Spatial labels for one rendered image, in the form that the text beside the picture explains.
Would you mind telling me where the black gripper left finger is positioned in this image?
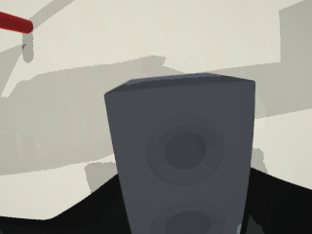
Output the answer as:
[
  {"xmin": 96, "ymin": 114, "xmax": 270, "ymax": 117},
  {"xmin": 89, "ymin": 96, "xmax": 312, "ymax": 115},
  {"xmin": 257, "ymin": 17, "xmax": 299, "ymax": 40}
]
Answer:
[{"xmin": 0, "ymin": 175, "xmax": 132, "ymax": 234}]

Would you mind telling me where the grey plate with round holes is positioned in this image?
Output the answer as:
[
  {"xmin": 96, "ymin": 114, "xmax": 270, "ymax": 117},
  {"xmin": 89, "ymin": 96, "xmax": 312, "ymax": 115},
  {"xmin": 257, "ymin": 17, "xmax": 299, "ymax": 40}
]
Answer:
[{"xmin": 104, "ymin": 73, "xmax": 256, "ymax": 234}]

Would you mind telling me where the red peg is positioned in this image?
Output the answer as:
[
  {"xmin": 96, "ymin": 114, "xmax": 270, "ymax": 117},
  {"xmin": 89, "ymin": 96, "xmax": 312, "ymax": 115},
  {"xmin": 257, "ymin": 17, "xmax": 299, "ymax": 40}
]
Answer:
[{"xmin": 0, "ymin": 12, "xmax": 34, "ymax": 34}]

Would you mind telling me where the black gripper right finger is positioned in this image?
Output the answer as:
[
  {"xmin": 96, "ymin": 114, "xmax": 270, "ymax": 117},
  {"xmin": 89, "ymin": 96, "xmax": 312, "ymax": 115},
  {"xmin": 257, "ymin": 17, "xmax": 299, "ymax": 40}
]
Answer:
[{"xmin": 239, "ymin": 168, "xmax": 312, "ymax": 234}]

